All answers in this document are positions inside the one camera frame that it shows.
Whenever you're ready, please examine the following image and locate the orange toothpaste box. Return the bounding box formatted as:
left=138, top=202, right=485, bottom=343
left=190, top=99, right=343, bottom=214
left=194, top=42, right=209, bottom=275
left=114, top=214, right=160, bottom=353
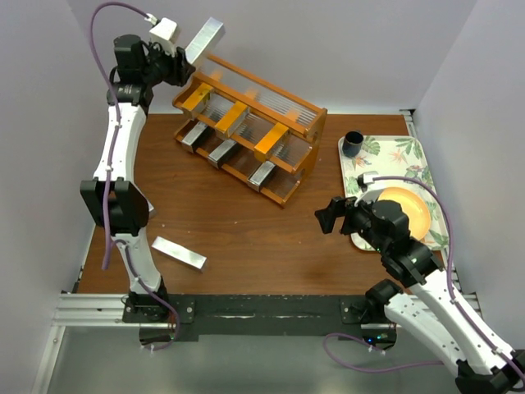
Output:
left=253, top=123, right=289, bottom=162
left=181, top=83, right=213, bottom=119
left=215, top=101, right=250, bottom=140

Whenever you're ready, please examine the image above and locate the grey toothpaste box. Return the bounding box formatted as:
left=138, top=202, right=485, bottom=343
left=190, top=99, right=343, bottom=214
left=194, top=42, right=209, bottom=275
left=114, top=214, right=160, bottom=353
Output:
left=185, top=17, right=226, bottom=69

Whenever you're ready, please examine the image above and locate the chrome silver toothpaste box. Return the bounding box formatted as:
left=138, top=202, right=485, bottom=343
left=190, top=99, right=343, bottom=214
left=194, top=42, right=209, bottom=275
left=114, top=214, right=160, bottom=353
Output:
left=247, top=161, right=276, bottom=192

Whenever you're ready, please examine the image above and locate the black toothpaste box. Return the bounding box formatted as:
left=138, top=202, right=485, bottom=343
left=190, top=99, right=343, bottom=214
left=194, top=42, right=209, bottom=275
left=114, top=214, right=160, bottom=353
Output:
left=208, top=139, right=242, bottom=168

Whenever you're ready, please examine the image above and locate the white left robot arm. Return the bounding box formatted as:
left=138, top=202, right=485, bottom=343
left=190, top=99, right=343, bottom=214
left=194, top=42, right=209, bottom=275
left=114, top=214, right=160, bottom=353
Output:
left=80, top=34, right=195, bottom=305

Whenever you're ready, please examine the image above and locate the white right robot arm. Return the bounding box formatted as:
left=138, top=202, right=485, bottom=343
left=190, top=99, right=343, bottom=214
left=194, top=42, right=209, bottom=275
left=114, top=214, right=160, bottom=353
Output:
left=315, top=197, right=524, bottom=393

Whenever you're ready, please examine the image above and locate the orange wooden three-tier shelf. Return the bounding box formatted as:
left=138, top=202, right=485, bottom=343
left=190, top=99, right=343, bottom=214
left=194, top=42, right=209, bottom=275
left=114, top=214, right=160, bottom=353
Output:
left=172, top=55, right=327, bottom=206

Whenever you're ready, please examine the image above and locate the yellow round plate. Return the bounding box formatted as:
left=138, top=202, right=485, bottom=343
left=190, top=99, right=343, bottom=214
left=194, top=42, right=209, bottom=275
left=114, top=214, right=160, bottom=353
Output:
left=377, top=187, right=431, bottom=241

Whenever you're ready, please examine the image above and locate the dark blue cup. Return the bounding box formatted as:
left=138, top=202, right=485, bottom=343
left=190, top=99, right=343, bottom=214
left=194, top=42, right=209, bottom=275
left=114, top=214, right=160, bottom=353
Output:
left=342, top=130, right=364, bottom=158

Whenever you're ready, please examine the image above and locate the floral patterned serving tray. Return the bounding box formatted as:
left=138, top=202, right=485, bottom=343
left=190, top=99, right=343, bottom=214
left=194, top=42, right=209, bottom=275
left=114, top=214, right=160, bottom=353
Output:
left=338, top=135, right=449, bottom=250

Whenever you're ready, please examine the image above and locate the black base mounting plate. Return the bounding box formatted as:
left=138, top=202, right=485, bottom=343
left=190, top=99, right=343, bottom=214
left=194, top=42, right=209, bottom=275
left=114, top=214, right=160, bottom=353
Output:
left=121, top=294, right=397, bottom=345

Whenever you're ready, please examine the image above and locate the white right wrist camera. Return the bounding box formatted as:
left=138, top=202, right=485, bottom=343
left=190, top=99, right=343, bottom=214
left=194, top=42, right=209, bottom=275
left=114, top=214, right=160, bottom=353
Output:
left=355, top=172, right=387, bottom=204

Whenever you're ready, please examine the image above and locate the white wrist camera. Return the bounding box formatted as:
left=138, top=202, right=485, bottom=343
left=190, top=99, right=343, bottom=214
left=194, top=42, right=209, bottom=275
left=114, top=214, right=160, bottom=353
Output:
left=144, top=13, right=180, bottom=45
left=355, top=172, right=387, bottom=204

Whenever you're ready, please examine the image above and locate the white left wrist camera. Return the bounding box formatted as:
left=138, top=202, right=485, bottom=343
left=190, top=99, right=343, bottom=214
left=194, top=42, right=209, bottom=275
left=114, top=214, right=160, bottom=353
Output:
left=144, top=13, right=180, bottom=45

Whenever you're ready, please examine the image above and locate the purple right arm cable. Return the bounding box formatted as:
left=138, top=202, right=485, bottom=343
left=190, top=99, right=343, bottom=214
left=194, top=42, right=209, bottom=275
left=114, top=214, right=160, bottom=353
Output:
left=322, top=175, right=525, bottom=385

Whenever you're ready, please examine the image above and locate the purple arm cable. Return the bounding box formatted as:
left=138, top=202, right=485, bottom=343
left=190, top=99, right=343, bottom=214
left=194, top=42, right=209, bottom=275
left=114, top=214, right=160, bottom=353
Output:
left=322, top=175, right=525, bottom=385
left=89, top=1, right=181, bottom=352

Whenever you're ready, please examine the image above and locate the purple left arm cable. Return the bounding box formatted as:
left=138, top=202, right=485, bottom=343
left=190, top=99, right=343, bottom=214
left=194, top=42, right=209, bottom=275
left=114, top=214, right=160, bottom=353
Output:
left=89, top=1, right=181, bottom=352

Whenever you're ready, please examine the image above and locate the aluminium frame rail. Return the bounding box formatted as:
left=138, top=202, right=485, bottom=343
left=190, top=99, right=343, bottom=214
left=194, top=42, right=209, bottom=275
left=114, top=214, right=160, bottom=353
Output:
left=51, top=291, right=140, bottom=328

